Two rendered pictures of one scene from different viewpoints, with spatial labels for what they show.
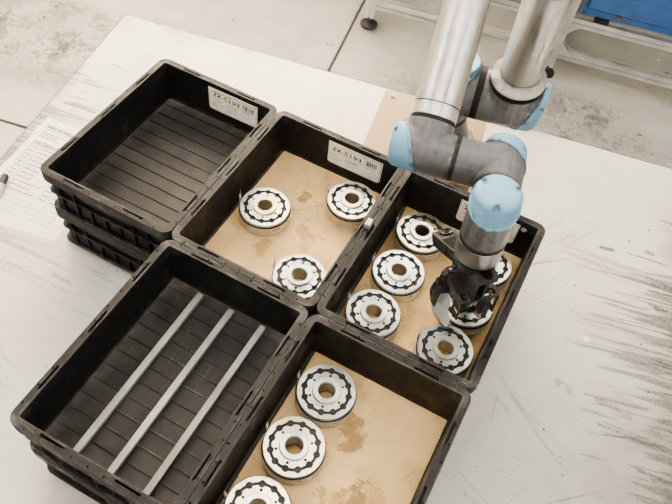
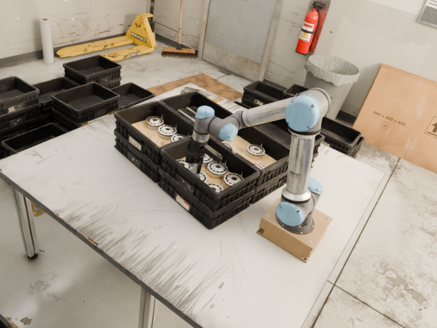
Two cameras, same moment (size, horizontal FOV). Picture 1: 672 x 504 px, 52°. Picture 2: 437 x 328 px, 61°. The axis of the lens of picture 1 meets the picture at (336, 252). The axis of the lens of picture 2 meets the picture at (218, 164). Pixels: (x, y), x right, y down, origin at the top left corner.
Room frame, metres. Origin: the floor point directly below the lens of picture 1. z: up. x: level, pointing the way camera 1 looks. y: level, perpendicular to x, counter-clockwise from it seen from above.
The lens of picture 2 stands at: (1.20, -1.55, 1.95)
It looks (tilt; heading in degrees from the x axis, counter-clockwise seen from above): 36 degrees down; 107
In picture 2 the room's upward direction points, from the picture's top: 12 degrees clockwise
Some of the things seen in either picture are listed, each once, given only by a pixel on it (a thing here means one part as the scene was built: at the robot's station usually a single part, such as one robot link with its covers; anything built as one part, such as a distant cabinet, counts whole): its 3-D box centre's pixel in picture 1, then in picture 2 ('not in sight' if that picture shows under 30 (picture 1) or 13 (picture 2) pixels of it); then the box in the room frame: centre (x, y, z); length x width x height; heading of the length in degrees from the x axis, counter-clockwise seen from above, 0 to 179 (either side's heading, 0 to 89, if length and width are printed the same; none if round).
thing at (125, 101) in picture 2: not in sight; (125, 112); (-0.44, 0.83, 0.31); 0.40 x 0.30 x 0.34; 79
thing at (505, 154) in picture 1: (490, 167); (225, 128); (0.79, -0.22, 1.15); 0.11 x 0.11 x 0.08; 80
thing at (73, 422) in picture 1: (173, 378); (198, 118); (0.48, 0.24, 0.87); 0.40 x 0.30 x 0.11; 159
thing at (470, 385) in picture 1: (436, 269); (209, 162); (0.74, -0.19, 0.92); 0.40 x 0.30 x 0.02; 159
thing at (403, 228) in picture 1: (421, 232); (233, 179); (0.87, -0.16, 0.86); 0.10 x 0.10 x 0.01
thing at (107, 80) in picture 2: not in sight; (93, 88); (-0.83, 0.90, 0.37); 0.40 x 0.30 x 0.45; 80
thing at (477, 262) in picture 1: (481, 246); (201, 135); (0.69, -0.23, 1.07); 0.08 x 0.08 x 0.05
